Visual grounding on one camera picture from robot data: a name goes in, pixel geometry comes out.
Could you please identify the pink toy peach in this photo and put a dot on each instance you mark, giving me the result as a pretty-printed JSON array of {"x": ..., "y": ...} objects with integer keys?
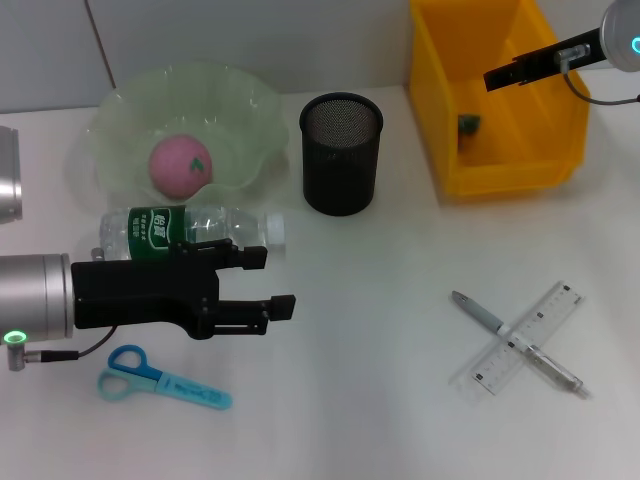
[{"x": 175, "y": 165}]

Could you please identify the clear green-label water bottle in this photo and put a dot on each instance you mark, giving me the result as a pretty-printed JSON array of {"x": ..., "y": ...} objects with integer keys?
[{"x": 225, "y": 225}]

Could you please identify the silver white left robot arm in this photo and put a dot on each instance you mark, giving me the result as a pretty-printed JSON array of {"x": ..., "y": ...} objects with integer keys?
[{"x": 35, "y": 295}]

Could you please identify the yellow plastic bin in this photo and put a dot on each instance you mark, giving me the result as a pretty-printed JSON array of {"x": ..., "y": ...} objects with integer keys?
[{"x": 525, "y": 130}]

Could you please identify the black mesh pen holder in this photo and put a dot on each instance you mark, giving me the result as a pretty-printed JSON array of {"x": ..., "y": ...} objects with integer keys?
[{"x": 340, "y": 170}]

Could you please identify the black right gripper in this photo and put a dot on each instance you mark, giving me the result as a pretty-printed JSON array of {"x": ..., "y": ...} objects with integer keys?
[{"x": 545, "y": 57}]

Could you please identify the green glass fruit plate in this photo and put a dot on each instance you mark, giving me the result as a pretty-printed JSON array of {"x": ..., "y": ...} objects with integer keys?
[{"x": 125, "y": 115}]

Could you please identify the green plastic scrap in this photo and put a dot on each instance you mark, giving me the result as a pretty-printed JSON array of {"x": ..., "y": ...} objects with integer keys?
[{"x": 469, "y": 125}]

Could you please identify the grey clear pen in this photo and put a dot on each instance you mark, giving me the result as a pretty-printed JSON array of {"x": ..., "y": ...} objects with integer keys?
[{"x": 475, "y": 307}]

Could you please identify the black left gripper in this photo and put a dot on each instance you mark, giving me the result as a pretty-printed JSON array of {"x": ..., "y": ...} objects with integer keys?
[{"x": 130, "y": 295}]

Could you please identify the transparent plastic ruler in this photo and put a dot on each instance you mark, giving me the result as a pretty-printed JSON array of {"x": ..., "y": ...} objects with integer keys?
[{"x": 550, "y": 315}]

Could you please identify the blue capped scissors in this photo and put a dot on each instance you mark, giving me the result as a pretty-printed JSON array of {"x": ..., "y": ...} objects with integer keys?
[{"x": 185, "y": 390}]

